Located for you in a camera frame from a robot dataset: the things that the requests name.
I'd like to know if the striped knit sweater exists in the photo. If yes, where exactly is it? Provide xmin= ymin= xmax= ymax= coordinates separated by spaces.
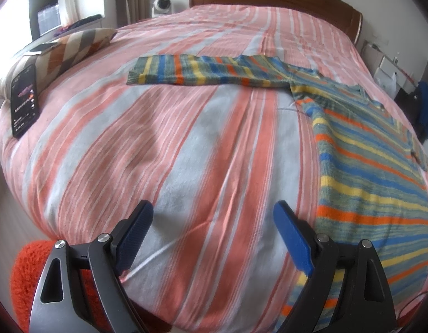
xmin=123 ymin=55 xmax=428 ymax=332

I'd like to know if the orange fluffy sleeve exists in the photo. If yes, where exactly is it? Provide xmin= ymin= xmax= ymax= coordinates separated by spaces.
xmin=10 ymin=241 xmax=112 ymax=332

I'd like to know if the black smartphone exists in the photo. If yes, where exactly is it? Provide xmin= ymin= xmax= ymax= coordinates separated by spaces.
xmin=10 ymin=64 xmax=40 ymax=138

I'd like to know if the pink striped bed cover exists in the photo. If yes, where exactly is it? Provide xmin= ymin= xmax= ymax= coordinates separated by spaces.
xmin=0 ymin=4 xmax=428 ymax=333

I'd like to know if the white plastic bag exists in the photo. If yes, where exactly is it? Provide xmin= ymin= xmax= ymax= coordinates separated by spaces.
xmin=374 ymin=68 xmax=397 ymax=99

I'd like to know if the blue garment on chair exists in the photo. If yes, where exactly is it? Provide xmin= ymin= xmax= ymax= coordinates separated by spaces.
xmin=418 ymin=81 xmax=428 ymax=140

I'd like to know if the striped chevron pillow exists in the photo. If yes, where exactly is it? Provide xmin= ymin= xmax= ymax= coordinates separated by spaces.
xmin=0 ymin=28 xmax=117 ymax=101

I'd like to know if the white desk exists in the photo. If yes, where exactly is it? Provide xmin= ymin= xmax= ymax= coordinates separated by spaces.
xmin=360 ymin=40 xmax=417 ymax=93

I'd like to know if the silver smartphone on pillow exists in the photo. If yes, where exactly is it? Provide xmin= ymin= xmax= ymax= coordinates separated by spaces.
xmin=26 ymin=42 xmax=59 ymax=56

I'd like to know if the white round fan heater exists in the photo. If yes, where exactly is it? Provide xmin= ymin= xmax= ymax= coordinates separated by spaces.
xmin=151 ymin=0 xmax=172 ymax=18

